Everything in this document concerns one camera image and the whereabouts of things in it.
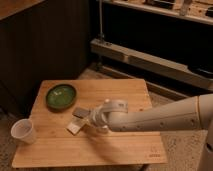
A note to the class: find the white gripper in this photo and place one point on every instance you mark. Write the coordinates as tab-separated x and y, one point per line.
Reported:
97	115

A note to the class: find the grey eraser block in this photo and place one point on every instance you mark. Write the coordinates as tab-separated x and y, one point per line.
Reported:
80	113

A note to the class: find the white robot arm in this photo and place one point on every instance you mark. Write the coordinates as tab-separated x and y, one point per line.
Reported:
194	113

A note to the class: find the green ceramic bowl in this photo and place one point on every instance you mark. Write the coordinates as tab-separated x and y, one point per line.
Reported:
61	96

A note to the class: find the wooden folding table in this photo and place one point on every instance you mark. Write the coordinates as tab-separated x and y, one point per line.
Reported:
56	147

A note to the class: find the white plastic cup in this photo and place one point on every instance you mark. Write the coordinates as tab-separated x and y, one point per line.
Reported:
23	130

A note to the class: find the metal vertical pole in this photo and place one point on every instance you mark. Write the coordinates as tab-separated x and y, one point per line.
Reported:
101	21

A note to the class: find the grey metal shelf beam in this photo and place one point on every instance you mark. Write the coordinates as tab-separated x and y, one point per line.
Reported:
151	63

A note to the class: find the upper cluttered shelf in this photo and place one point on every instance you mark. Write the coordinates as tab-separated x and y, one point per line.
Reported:
200	11

